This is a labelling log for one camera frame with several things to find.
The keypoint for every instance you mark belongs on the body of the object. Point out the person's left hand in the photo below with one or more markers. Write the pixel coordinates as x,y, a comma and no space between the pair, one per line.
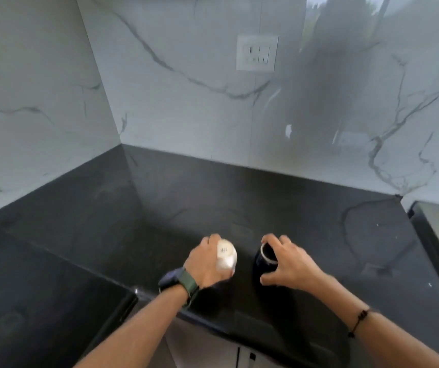
200,264

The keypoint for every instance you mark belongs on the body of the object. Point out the white cup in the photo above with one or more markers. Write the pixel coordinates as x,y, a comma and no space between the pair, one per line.
228,256

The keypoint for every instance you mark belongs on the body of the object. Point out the dark mug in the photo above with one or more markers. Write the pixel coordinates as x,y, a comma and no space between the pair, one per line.
263,266

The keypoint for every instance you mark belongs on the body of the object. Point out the white wall outlet plate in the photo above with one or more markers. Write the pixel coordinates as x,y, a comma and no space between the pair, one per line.
257,53

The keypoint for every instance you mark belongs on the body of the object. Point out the person's right thumb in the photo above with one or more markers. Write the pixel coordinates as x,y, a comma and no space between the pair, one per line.
270,279

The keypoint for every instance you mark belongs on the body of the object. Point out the dark green wristwatch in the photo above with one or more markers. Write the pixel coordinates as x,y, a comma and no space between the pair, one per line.
179,283

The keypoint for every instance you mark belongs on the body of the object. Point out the person's right forearm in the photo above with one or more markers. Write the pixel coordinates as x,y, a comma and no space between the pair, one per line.
372,333

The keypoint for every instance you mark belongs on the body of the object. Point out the person's right hand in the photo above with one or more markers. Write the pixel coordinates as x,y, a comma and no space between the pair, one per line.
296,268

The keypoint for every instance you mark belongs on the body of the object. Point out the black glass cooktop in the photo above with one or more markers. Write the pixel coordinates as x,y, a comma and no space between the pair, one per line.
43,298

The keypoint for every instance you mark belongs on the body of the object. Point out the person's left thumb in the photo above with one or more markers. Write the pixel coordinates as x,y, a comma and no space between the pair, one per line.
224,273

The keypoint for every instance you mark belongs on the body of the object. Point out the white cabinet front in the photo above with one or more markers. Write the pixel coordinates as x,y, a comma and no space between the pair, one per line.
208,350

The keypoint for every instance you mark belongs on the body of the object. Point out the person's left forearm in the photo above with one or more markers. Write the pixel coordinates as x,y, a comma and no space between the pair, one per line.
143,325

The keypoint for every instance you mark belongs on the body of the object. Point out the person's right middle finger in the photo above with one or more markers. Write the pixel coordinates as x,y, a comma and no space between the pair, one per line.
285,241

